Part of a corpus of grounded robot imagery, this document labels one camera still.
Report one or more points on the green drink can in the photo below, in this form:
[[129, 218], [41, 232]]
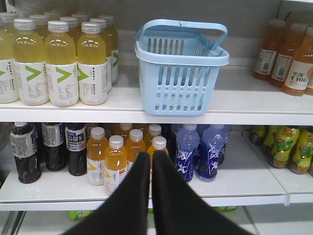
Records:
[[79, 215]]

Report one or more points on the orange vitamin drink bottle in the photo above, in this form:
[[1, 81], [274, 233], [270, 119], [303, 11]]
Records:
[[115, 164], [134, 145], [158, 143], [96, 147]]

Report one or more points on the light blue plastic basket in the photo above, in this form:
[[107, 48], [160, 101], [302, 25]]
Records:
[[179, 62]]

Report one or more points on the blue sports drink bottle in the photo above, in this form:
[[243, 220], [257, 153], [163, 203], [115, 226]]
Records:
[[213, 140], [187, 141]]

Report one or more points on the orange C100 juice bottle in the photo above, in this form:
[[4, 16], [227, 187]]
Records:
[[285, 54], [269, 50], [297, 78]]

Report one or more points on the yellow lemon tea bottle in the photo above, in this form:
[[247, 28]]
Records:
[[285, 140], [303, 153]]

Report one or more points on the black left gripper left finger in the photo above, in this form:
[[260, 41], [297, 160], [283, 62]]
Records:
[[125, 211]]

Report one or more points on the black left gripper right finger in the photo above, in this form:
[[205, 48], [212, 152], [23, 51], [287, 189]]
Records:
[[178, 210]]

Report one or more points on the dark tea bottle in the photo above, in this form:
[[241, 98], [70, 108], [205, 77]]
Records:
[[55, 151], [76, 143], [24, 145]]

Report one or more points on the pale yellow juice bottle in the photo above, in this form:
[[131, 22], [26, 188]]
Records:
[[61, 65], [29, 63], [92, 65], [8, 84]]

